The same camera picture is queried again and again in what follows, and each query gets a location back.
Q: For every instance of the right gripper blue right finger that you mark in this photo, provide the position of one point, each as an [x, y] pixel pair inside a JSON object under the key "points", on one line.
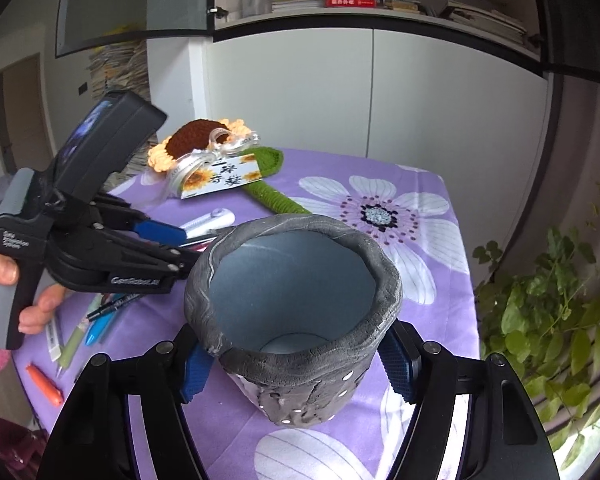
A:
{"points": [[398, 366]]}

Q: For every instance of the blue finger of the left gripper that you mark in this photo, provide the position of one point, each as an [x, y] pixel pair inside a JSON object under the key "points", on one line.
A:
{"points": [[160, 232]]}

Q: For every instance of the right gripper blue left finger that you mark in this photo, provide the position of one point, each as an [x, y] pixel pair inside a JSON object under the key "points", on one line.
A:
{"points": [[197, 370]]}

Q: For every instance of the white correction tape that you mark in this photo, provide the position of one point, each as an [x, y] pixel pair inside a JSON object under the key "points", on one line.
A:
{"points": [[218, 218]]}

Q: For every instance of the black pen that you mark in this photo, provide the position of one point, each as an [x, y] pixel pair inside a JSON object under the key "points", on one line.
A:
{"points": [[112, 306]]}

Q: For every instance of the blue pen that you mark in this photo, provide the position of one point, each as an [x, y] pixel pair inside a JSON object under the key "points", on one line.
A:
{"points": [[98, 324]]}

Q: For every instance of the grey clay pen holder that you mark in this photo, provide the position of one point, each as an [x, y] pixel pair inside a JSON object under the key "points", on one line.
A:
{"points": [[294, 307]]}

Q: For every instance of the white eraser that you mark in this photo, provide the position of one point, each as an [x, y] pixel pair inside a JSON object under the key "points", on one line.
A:
{"points": [[54, 343]]}

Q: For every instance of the green gel pen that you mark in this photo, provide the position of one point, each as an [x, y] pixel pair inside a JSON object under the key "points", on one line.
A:
{"points": [[76, 338]]}

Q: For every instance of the orange marker pen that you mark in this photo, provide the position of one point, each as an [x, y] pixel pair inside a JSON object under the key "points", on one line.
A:
{"points": [[45, 386]]}

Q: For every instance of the person's left hand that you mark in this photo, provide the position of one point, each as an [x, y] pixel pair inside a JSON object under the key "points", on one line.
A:
{"points": [[34, 318]]}

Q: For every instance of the sunflower gift card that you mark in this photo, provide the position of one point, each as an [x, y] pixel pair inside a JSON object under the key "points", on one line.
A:
{"points": [[225, 173]]}

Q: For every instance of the crochet sunflower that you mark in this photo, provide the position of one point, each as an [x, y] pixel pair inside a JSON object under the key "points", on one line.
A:
{"points": [[196, 134]]}

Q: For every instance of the green potted plant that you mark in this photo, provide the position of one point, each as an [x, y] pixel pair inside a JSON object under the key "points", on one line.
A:
{"points": [[546, 321]]}

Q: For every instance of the purple floral tablecloth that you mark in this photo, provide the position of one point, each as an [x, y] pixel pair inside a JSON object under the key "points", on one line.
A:
{"points": [[234, 439]]}

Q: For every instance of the stack of paper books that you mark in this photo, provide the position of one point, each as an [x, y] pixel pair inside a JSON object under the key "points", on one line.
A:
{"points": [[123, 66]]}

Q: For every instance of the glass cabinet door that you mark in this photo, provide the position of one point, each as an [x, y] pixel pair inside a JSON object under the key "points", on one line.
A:
{"points": [[86, 24]]}

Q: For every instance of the white bookshelf cabinet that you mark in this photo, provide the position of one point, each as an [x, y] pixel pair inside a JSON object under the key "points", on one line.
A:
{"points": [[420, 96]]}

